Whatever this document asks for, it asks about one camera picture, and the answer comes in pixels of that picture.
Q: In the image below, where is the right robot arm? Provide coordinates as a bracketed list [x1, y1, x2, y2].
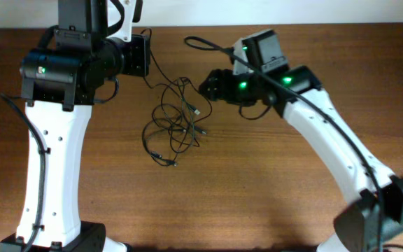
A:
[199, 29, 403, 251]

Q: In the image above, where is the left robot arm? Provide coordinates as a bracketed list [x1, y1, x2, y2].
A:
[0, 0, 150, 252]

